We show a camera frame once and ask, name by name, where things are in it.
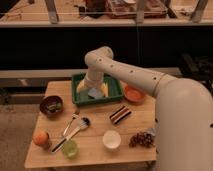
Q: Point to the green plastic cup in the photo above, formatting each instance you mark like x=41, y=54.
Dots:
x=70, y=149

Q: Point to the white paper cup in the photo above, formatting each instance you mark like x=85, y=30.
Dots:
x=111, y=139

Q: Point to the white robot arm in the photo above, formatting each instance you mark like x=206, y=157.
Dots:
x=183, y=111

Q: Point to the orange bowl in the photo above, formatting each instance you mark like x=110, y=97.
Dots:
x=133, y=95

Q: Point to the green plastic tray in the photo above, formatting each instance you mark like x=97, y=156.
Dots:
x=115, y=91

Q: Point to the grey sponge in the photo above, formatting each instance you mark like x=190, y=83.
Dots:
x=95, y=93

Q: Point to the bunch of grapes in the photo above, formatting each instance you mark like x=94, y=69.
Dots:
x=142, y=138

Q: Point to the wooden shelf with clutter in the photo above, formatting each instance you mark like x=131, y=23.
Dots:
x=105, y=13

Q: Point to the silver fork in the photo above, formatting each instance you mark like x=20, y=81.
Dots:
x=74, y=116

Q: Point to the dark brown bowl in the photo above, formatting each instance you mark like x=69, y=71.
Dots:
x=51, y=106

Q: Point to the striped brown block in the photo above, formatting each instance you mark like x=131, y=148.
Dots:
x=120, y=114

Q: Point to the black handled spoon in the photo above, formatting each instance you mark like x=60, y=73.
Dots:
x=84, y=124

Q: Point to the orange fruit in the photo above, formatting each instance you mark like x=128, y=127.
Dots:
x=40, y=137

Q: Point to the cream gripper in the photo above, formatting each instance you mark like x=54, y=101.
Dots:
x=87, y=87

